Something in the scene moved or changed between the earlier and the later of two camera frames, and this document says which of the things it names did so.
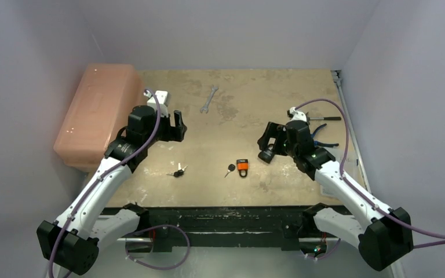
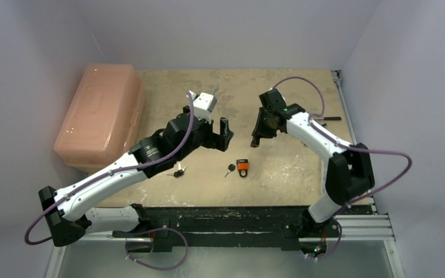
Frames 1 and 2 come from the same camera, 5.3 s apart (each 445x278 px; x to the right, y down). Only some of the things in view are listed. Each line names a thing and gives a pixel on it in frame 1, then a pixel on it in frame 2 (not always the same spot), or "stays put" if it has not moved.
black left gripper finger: x=181 y=128 to x=223 y=139
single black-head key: x=231 y=168 stays put
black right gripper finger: x=266 y=156 to x=255 y=139
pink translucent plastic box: x=98 y=113 stays put
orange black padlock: x=242 y=167 stays put
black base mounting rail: x=225 y=229 stays put
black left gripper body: x=165 y=132 to x=205 y=136
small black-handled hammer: x=338 y=118 stays put
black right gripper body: x=272 y=137 to x=261 y=122
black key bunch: x=179 y=172 stays put
